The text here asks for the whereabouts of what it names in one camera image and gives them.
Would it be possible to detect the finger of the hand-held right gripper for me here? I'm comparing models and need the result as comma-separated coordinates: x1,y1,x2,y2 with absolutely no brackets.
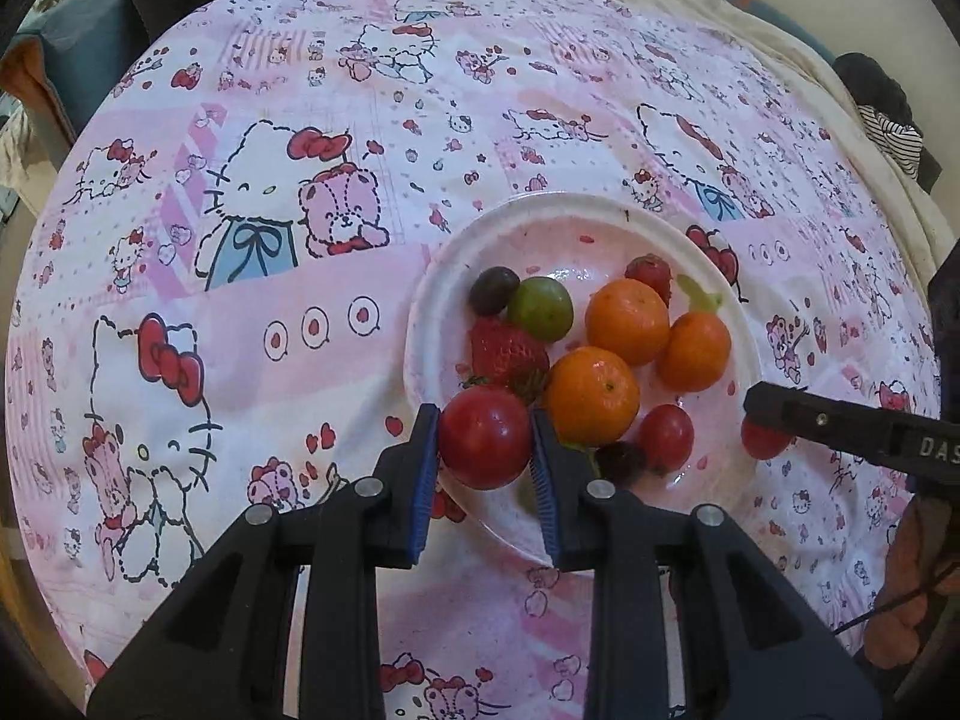
930,240,960,391
742,382,899,470

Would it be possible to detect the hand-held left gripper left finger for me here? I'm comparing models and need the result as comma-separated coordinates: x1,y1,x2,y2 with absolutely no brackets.
86,403,443,720

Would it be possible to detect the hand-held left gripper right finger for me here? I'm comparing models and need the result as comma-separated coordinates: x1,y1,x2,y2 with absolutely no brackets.
529,409,886,720

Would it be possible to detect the red cherry tomato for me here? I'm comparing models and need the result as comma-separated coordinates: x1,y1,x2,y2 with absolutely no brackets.
741,420,794,461
437,385,533,491
637,403,696,472

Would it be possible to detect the orange mandarin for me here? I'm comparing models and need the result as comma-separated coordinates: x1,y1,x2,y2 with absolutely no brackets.
658,311,732,392
544,346,642,447
585,277,671,367

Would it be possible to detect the large red strawberry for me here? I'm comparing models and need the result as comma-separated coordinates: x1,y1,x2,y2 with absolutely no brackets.
461,316,552,402

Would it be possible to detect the dark purple grape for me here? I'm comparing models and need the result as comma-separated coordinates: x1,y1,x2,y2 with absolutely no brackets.
469,267,521,317

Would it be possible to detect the small red strawberry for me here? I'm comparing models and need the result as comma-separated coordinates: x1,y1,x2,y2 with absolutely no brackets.
625,253,674,306

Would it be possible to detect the pink strawberry-print plate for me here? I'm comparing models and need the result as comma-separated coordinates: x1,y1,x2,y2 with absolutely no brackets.
403,193,762,567

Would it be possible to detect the person's right hand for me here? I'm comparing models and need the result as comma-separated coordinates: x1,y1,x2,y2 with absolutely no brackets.
862,495,960,670

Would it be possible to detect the black and white striped garment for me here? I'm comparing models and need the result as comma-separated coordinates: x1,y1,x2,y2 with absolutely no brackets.
859,103,927,181

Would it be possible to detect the pink cartoon-print blanket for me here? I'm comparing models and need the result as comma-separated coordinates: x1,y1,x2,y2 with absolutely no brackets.
4,0,946,720

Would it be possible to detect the blue upholstered edge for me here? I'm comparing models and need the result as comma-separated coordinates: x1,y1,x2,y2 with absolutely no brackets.
679,0,837,68

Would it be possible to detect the blue-grey upholstered frame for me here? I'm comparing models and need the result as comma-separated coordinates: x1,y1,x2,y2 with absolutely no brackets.
0,0,147,166

